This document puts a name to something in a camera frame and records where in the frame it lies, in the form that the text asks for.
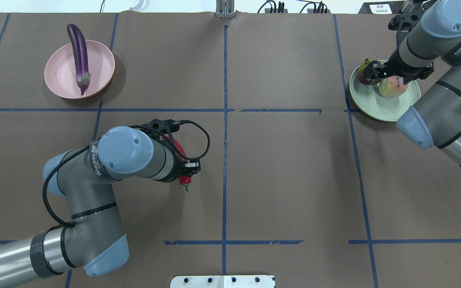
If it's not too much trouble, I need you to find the yellow green peach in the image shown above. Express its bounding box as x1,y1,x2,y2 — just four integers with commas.
378,76,409,98

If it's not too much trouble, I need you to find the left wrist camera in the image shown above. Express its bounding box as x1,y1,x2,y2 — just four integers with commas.
142,118,201,172

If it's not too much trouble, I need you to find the aluminium frame post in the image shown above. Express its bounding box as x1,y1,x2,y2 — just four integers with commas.
215,0,235,19

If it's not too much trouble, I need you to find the green plate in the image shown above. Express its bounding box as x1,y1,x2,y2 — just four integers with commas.
349,67,421,122

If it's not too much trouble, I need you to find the red yellow apple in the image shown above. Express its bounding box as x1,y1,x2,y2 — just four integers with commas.
357,58,382,85

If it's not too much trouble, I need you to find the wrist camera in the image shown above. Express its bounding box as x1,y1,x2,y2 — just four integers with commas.
142,118,201,172
388,12,422,46

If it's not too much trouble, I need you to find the red chili pepper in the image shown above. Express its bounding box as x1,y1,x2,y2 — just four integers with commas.
172,139,192,192

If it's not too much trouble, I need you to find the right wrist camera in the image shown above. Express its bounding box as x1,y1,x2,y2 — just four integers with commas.
388,12,422,46

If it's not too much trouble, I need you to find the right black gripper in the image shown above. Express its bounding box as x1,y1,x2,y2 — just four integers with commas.
361,54,434,85

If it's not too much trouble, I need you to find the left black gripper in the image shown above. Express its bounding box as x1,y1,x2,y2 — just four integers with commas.
162,136,192,183

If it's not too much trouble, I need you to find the purple eggplant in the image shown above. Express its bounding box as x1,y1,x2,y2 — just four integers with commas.
66,23,91,96

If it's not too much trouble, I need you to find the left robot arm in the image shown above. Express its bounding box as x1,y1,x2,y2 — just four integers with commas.
0,126,200,288

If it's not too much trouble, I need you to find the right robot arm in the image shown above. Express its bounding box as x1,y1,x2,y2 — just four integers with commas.
359,0,461,167

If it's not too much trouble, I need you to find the pink plate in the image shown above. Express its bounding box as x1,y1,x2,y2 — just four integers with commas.
44,39,116,100

